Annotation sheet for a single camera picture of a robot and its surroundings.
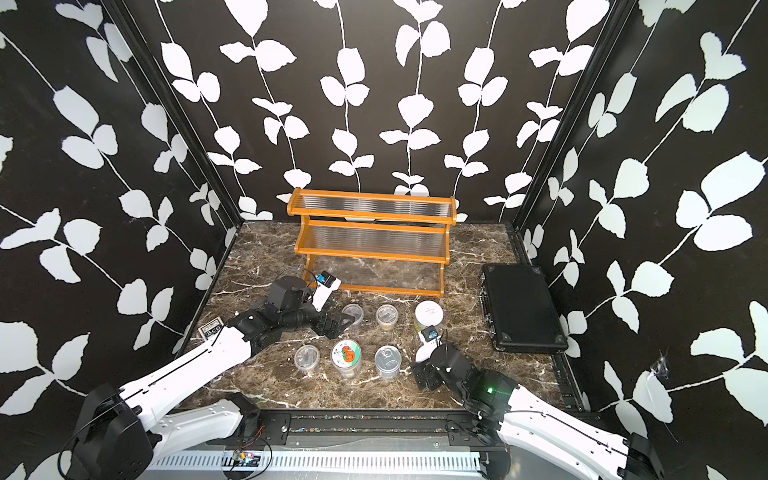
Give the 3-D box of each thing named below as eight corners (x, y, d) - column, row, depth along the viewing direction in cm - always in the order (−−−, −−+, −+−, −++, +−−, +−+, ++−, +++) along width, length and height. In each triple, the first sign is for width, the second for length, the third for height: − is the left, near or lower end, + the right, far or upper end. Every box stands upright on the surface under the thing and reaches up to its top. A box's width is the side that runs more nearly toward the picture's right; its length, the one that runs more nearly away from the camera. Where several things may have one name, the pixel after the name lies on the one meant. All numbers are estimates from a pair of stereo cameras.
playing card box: (202, 332, 93) (198, 328, 91) (221, 319, 96) (217, 316, 94) (207, 339, 91) (203, 336, 89) (226, 326, 94) (222, 323, 92)
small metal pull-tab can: (374, 378, 84) (373, 371, 79) (375, 353, 89) (374, 345, 84) (401, 378, 84) (401, 371, 79) (400, 353, 89) (401, 345, 84)
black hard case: (492, 354, 89) (499, 346, 84) (475, 274, 108) (479, 264, 103) (562, 355, 89) (573, 347, 84) (533, 275, 108) (540, 264, 103)
